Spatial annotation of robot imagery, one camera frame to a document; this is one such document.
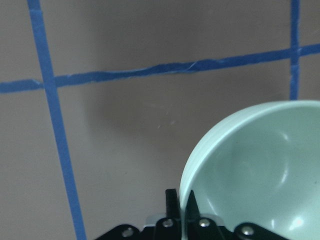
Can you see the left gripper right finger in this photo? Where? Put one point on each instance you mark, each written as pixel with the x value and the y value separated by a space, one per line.
pixel 192 212

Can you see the green bowl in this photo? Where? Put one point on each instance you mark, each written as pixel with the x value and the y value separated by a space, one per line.
pixel 260 165

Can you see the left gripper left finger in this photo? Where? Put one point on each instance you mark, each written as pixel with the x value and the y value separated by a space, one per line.
pixel 172 204

